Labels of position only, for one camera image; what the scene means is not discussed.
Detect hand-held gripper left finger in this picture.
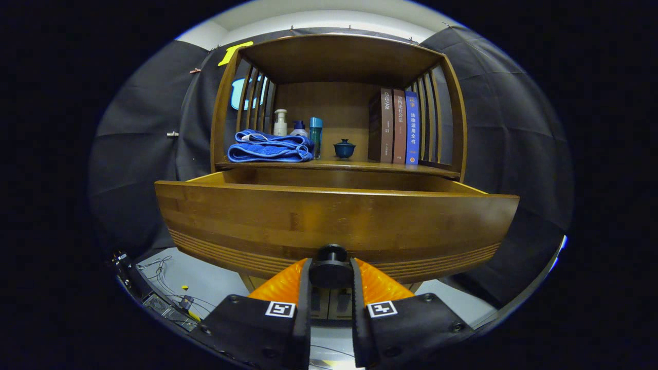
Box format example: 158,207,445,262
198,257,313,370

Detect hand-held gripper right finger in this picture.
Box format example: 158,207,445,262
350,257,476,369

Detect wooden cabinet door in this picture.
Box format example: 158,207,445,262
329,288,353,319
310,288,332,320

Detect wooden countertop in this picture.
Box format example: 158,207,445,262
216,158,461,179

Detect wooden cabinet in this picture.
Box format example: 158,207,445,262
210,33,468,320

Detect blue folded towel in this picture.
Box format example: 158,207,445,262
227,129,315,163

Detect teal transparent bottle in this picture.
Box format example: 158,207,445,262
309,117,324,160

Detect dark brown book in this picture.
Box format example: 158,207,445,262
368,88,394,163

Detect reddish brown book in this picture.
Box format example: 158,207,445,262
392,89,407,164

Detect blue book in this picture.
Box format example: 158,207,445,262
405,91,420,165

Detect thin floor cables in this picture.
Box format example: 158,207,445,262
136,255,216,322

